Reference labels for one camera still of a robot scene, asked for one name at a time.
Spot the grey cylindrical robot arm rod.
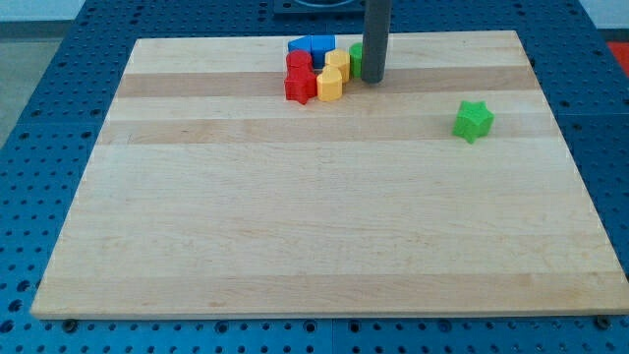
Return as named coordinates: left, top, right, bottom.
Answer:
left=361, top=0, right=392, bottom=85

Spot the red star block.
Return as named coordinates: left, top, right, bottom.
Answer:
left=284, top=68, right=317, bottom=104

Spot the green star block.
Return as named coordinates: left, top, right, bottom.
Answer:
left=452, top=100, right=494, bottom=144

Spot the yellow heart block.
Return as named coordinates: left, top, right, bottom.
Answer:
left=316, top=66, right=343, bottom=101

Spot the light wooden board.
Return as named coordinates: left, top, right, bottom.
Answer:
left=31, top=30, right=628, bottom=320

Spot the red cylinder block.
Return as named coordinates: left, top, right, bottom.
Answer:
left=285, top=49, right=314, bottom=72

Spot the yellow hexagon block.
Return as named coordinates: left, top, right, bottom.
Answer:
left=325, top=49, right=351, bottom=84

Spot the blue pentagon block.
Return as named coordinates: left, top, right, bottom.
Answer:
left=311, top=34, right=336, bottom=69

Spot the green cylinder block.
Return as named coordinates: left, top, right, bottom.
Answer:
left=349, top=42, right=363, bottom=78

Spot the blue triangle block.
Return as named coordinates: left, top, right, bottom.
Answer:
left=288, top=35, right=312, bottom=53

